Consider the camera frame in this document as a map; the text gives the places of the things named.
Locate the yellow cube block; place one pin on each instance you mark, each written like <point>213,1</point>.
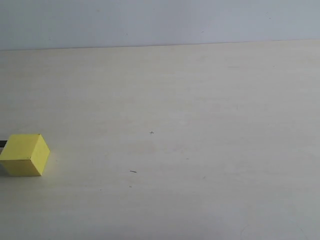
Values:
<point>25,155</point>

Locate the black and white whiteboard marker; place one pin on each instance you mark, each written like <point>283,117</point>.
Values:
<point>3,143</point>

